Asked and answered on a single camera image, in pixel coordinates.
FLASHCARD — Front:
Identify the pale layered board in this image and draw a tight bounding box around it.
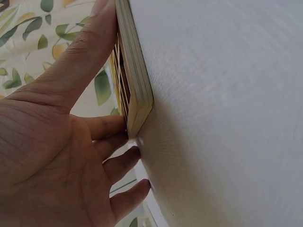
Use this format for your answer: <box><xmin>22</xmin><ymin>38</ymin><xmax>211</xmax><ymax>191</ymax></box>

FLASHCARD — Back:
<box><xmin>109</xmin><ymin>0</ymin><xmax>154</xmax><ymax>139</ymax></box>

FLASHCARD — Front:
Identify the person's left hand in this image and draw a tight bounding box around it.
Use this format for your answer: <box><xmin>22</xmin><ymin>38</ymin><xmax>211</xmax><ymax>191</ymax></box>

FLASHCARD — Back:
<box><xmin>0</xmin><ymin>0</ymin><xmax>152</xmax><ymax>227</ymax></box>

